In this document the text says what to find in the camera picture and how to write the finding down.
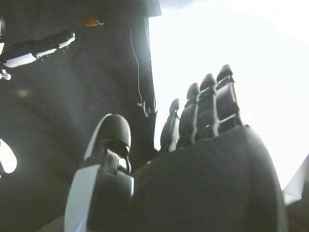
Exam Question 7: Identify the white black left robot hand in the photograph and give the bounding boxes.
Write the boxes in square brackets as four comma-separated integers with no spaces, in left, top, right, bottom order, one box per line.
[64,64,289,232]

